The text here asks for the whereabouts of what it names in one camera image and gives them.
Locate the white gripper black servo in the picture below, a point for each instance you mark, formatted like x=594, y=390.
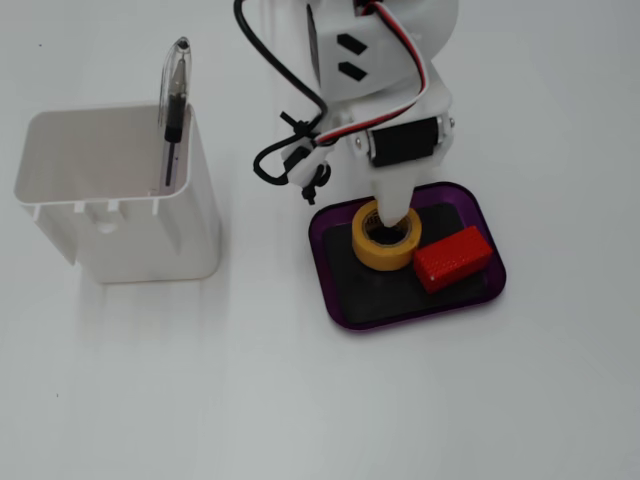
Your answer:
x=406, y=146

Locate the yellow tape roll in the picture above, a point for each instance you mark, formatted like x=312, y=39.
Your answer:
x=380, y=258

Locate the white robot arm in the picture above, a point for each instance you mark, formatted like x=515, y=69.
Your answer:
x=350, y=25

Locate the red studded block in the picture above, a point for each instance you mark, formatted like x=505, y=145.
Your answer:
x=450, y=260

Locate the purple tray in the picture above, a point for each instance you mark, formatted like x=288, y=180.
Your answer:
x=480, y=225

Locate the black mat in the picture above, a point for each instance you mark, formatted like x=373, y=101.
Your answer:
x=380, y=300

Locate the clear black ballpoint pen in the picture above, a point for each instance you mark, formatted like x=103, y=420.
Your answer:
x=175, y=100

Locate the white plastic pen holder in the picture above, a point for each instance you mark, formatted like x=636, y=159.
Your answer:
x=150, y=240

